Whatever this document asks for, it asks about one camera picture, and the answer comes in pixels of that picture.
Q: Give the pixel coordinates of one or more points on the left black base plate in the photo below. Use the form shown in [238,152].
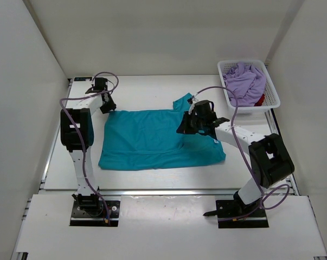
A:
[96,218]

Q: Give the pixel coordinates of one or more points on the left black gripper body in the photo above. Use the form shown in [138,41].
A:
[109,105]

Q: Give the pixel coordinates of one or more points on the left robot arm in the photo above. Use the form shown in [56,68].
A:
[77,136]

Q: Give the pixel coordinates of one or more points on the black label sticker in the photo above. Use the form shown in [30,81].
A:
[77,79]

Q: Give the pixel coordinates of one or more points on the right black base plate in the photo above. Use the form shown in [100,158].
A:
[230,217]

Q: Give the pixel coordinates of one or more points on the teal t-shirt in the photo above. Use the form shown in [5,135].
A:
[147,139]

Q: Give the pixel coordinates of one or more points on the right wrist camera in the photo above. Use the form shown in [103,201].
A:
[192,101]

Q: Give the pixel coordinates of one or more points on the white plastic basket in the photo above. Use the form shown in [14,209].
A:
[271,96]

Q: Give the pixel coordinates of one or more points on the red garment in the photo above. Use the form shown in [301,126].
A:
[260,101]

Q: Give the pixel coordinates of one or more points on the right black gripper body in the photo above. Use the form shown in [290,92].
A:
[194,124]

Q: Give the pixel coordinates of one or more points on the lavender t-shirt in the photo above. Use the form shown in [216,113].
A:
[245,84]

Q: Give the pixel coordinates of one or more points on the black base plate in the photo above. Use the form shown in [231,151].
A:
[230,217]
[96,218]

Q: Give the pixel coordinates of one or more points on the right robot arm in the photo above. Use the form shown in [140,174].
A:
[265,156]

